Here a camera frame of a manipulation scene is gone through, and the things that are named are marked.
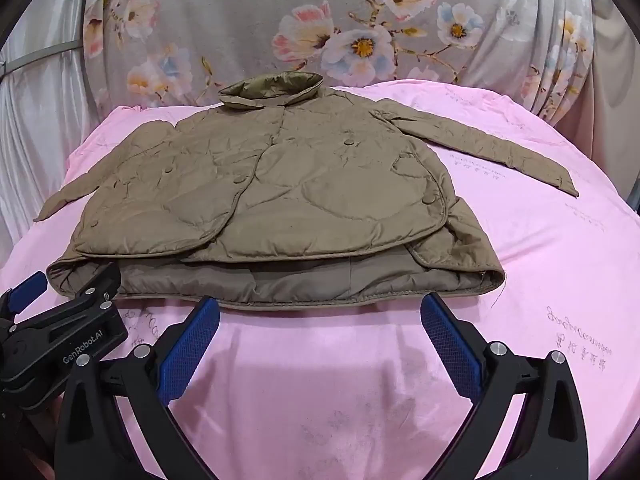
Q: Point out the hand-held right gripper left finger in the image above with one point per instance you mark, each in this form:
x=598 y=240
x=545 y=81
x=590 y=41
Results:
x=192 y=342

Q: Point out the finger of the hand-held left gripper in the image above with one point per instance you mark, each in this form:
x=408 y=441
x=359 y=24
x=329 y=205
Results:
x=25 y=286
x=82 y=280

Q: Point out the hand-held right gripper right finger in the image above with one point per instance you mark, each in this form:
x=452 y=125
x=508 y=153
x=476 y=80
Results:
x=447 y=342

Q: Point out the olive quilted jacket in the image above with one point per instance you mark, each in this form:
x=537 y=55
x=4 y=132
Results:
x=280 y=180

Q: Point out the pink bed sheet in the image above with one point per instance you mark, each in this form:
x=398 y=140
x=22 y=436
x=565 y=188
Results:
x=550 y=270

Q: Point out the white curtain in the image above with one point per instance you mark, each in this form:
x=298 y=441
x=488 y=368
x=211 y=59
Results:
x=35 y=125

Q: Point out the grey floral quilt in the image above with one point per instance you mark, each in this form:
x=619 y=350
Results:
x=240 y=25

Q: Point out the grey metal rail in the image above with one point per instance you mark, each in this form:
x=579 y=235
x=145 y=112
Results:
x=35 y=57

